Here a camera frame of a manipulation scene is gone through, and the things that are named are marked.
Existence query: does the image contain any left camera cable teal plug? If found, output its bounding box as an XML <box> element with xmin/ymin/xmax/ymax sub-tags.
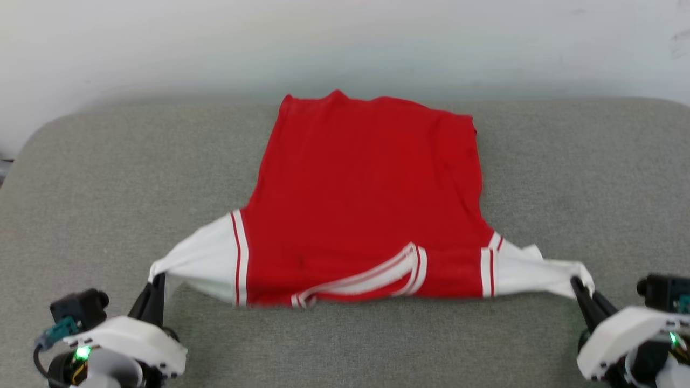
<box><xmin>33</xmin><ymin>317</ymin><xmax>79</xmax><ymax>388</ymax></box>

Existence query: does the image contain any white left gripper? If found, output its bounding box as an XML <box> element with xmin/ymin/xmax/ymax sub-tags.
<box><xmin>64</xmin><ymin>273</ymin><xmax>188</xmax><ymax>378</ymax></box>

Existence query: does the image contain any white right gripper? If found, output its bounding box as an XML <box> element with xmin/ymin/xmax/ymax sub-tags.
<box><xmin>570</xmin><ymin>276</ymin><xmax>690</xmax><ymax>381</ymax></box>

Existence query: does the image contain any red shirt with white sleeves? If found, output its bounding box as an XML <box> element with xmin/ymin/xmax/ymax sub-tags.
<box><xmin>148</xmin><ymin>89</ymin><xmax>595</xmax><ymax>309</ymax></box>

